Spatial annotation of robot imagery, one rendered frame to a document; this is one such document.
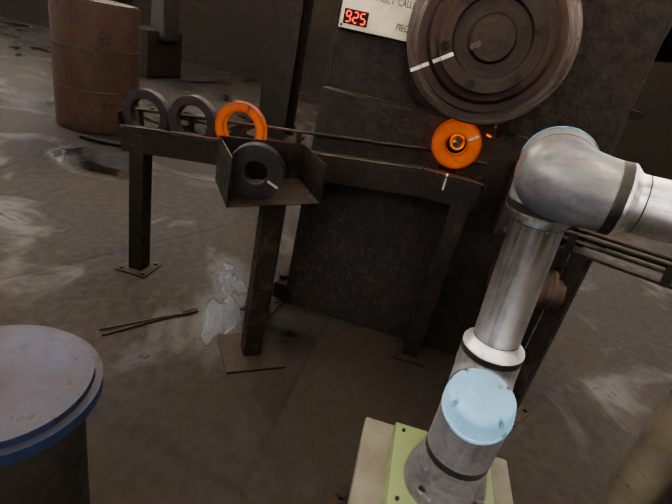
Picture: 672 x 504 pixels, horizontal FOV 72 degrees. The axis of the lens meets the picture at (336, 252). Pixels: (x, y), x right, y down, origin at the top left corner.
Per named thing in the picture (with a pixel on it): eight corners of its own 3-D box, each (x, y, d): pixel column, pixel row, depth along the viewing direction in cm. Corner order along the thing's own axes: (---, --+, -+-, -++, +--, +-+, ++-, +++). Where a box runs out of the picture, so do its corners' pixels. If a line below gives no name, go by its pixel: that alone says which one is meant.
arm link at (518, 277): (436, 411, 89) (527, 124, 66) (452, 368, 102) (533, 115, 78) (500, 437, 85) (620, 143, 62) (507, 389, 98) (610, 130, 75)
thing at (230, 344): (201, 336, 164) (219, 135, 133) (273, 331, 175) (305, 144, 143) (208, 376, 147) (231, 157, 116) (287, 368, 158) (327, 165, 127)
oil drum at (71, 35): (91, 111, 394) (88, -7, 355) (154, 128, 386) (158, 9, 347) (35, 120, 341) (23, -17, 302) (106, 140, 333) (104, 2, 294)
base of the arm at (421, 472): (487, 533, 79) (508, 496, 75) (401, 507, 80) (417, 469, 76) (478, 461, 93) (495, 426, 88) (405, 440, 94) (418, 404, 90)
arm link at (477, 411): (418, 454, 79) (442, 396, 73) (436, 405, 90) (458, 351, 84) (488, 489, 75) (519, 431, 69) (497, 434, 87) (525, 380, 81)
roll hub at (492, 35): (556, 70, 126) (454, 106, 136) (533, -40, 118) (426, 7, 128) (560, 71, 121) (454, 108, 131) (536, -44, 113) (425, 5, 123)
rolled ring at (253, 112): (208, 106, 159) (212, 105, 162) (222, 159, 166) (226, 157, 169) (257, 97, 154) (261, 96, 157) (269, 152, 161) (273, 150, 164)
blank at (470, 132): (440, 173, 154) (440, 176, 151) (424, 128, 149) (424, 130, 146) (487, 157, 148) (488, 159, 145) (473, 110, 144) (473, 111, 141)
